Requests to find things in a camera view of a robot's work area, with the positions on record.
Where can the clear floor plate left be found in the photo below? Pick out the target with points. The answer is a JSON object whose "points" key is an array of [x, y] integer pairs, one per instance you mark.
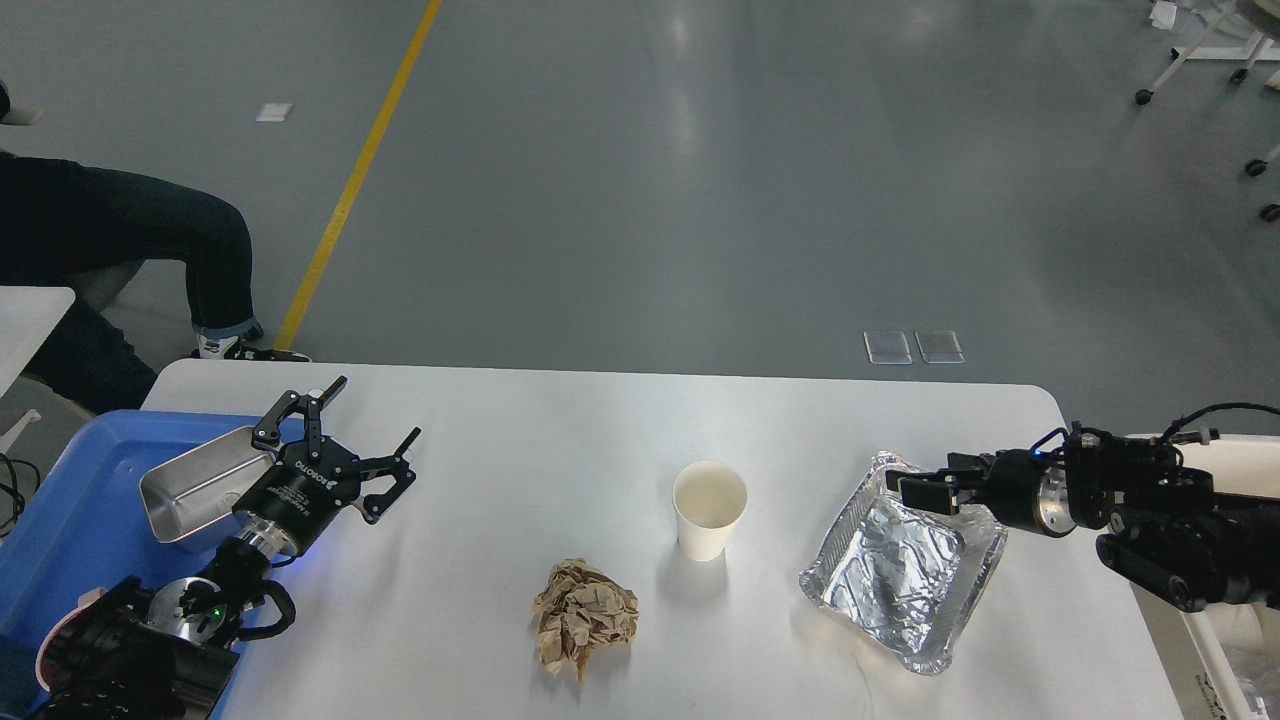
{"points": [[888, 348]]}

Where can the blue plastic bin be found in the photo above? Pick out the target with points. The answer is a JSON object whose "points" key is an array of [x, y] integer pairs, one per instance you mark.
{"points": [[87, 527]]}

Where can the crumpled brown paper ball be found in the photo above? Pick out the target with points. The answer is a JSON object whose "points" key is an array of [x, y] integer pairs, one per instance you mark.
{"points": [[581, 609]]}

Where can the white paper scrap on floor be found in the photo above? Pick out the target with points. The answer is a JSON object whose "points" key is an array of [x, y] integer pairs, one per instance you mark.
{"points": [[274, 112]]}

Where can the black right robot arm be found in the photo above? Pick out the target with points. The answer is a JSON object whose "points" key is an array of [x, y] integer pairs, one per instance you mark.
{"points": [[1160, 523]]}

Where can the stainless steel rectangular tray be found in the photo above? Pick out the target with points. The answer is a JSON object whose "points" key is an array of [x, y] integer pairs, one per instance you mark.
{"points": [[188, 501]]}

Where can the clear floor plate right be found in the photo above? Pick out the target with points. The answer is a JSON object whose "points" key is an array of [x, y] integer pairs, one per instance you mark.
{"points": [[940, 347]]}

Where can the white paper cup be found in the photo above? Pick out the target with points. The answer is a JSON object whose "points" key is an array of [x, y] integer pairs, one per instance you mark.
{"points": [[709, 498]]}

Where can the white plastic bin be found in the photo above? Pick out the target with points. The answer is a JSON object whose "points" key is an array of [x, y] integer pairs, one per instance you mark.
{"points": [[1208, 680]]}

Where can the clear floor plate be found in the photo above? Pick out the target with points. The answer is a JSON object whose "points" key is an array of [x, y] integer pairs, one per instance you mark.
{"points": [[940, 347], [888, 348]]}

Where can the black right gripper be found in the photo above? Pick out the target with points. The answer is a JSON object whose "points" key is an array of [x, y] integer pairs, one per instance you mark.
{"points": [[1021, 488]]}

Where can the pink ribbed mug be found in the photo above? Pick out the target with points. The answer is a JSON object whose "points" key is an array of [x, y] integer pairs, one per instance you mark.
{"points": [[43, 666]]}

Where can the white cup inside bin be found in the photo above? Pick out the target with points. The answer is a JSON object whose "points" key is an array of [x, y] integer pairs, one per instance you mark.
{"points": [[1249, 627]]}

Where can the seated person in black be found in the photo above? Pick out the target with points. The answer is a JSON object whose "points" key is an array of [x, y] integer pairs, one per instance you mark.
{"points": [[60, 218]]}

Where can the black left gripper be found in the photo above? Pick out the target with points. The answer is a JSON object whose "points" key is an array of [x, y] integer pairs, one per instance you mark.
{"points": [[303, 490]]}

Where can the aluminium foil tray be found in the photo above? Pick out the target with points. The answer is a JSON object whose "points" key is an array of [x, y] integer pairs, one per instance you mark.
{"points": [[908, 579]]}

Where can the white side table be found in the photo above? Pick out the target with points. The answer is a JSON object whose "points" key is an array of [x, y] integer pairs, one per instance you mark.
{"points": [[28, 315]]}

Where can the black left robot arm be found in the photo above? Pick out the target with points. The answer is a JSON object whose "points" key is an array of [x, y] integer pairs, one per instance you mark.
{"points": [[131, 652]]}

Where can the white wheeled rack base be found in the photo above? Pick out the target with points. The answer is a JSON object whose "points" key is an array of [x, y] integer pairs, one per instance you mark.
{"points": [[1263, 18]]}

